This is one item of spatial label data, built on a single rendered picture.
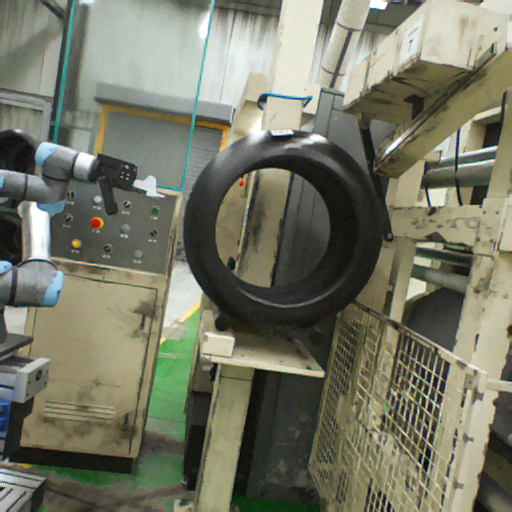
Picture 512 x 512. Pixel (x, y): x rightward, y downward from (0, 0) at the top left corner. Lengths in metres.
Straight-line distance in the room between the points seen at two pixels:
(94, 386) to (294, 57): 1.55
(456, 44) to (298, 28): 0.71
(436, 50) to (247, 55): 10.03
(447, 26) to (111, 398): 1.83
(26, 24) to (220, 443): 11.61
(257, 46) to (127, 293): 9.53
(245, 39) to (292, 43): 9.51
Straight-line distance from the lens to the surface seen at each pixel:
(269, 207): 1.73
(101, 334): 2.17
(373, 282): 1.78
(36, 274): 1.60
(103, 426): 2.31
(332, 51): 2.36
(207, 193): 1.34
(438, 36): 1.29
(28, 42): 12.63
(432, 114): 1.43
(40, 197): 1.51
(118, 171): 1.44
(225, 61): 11.23
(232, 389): 1.84
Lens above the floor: 1.21
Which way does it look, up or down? 4 degrees down
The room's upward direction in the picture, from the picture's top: 10 degrees clockwise
